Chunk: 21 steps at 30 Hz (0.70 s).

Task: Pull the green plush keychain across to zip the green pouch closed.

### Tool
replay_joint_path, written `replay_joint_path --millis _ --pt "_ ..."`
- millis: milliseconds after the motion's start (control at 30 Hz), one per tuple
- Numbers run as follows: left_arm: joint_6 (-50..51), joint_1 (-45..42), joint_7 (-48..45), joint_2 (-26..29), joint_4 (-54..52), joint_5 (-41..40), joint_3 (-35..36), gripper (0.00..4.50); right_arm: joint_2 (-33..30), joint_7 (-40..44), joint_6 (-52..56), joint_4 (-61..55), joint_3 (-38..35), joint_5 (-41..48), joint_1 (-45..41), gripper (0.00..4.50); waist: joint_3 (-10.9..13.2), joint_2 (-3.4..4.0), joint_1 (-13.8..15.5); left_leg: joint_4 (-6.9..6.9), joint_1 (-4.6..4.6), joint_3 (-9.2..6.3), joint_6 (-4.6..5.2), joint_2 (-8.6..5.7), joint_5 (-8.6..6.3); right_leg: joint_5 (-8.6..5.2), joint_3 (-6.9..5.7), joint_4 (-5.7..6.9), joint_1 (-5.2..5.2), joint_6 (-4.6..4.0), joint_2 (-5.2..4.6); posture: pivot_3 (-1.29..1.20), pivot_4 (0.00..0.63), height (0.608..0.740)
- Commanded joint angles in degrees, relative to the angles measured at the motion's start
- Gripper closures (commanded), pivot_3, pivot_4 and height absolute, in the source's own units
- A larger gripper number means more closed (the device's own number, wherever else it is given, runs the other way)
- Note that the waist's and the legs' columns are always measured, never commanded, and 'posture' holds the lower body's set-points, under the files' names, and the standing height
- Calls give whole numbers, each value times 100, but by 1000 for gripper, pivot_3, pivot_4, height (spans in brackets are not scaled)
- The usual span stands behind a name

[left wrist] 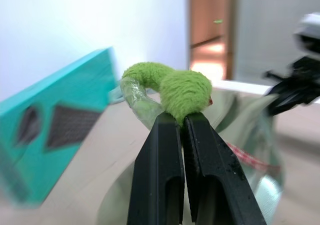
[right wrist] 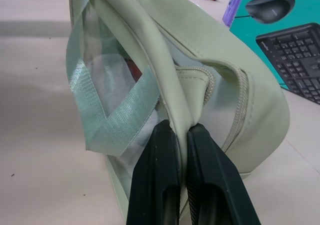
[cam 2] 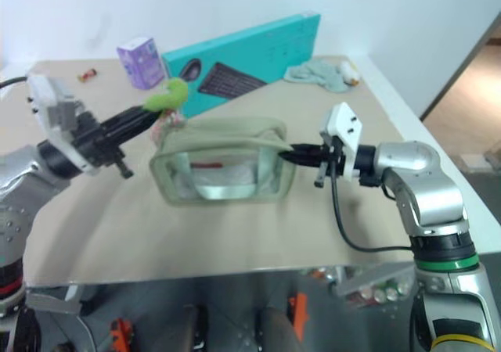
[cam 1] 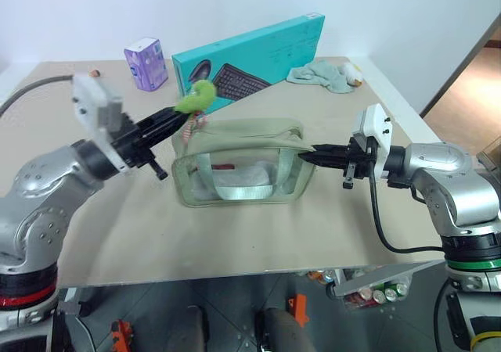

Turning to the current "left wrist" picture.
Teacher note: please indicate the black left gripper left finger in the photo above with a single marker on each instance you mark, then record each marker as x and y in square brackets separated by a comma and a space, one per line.
[156, 175]

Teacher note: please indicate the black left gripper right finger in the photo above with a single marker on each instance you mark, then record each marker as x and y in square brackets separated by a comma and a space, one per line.
[215, 180]

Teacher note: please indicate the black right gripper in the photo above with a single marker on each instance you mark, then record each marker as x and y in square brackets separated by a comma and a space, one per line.
[306, 80]

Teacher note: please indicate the clear plastic bag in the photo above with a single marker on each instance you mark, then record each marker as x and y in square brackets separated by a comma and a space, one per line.
[240, 115]

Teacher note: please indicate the red white checked ribbon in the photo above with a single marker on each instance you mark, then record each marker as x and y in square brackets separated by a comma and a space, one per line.
[250, 158]

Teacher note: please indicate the brown wooden door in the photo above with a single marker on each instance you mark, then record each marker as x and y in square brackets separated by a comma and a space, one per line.
[210, 32]

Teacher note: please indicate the teal cardboard box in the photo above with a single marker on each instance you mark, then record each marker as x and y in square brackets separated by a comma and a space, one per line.
[62, 110]

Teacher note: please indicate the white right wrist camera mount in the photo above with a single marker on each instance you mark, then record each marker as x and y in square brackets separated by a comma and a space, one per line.
[308, 32]

